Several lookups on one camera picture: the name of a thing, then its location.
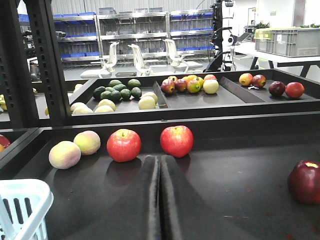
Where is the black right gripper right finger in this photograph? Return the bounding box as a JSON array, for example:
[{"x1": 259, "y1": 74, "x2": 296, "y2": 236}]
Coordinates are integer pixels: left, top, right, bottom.
[{"x1": 159, "y1": 154, "x2": 253, "y2": 240}]

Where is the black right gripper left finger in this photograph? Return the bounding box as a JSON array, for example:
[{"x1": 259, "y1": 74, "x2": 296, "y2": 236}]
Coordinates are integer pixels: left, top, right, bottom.
[{"x1": 64, "y1": 154, "x2": 161, "y2": 240}]

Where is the light blue plastic basket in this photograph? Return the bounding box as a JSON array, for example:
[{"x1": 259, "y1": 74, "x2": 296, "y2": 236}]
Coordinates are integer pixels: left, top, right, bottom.
[{"x1": 0, "y1": 179, "x2": 54, "y2": 240}]

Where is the black wooden produce display stand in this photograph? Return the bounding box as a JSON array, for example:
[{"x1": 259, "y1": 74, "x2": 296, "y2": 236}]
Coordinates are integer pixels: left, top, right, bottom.
[{"x1": 0, "y1": 69, "x2": 320, "y2": 240}]

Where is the bright red apple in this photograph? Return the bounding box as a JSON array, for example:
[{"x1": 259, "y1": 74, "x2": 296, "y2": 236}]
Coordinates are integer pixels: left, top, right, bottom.
[
  {"x1": 106, "y1": 128, "x2": 142, "y2": 163},
  {"x1": 160, "y1": 125, "x2": 194, "y2": 158}
]

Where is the rear pale peach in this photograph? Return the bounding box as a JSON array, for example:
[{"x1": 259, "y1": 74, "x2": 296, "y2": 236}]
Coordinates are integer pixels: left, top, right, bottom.
[{"x1": 73, "y1": 130, "x2": 101, "y2": 156}]

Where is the pale peach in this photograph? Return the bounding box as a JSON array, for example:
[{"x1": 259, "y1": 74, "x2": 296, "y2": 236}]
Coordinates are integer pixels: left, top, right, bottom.
[
  {"x1": 48, "y1": 140, "x2": 81, "y2": 170},
  {"x1": 73, "y1": 130, "x2": 101, "y2": 156}
]

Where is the front pale peach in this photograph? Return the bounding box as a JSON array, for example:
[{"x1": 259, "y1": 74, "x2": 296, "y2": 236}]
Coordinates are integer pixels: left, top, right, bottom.
[{"x1": 48, "y1": 140, "x2": 81, "y2": 170}]

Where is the dark red apple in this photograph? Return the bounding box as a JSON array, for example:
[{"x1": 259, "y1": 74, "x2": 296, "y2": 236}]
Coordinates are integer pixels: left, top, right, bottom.
[{"x1": 287, "y1": 160, "x2": 320, "y2": 205}]

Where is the large red apple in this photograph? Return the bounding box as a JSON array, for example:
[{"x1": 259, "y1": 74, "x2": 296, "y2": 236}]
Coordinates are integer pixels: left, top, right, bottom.
[{"x1": 0, "y1": 134, "x2": 11, "y2": 149}]

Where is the black perforated upright post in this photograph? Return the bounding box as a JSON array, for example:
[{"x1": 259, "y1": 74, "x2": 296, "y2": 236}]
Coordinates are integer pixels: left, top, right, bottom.
[{"x1": 24, "y1": 0, "x2": 71, "y2": 127}]

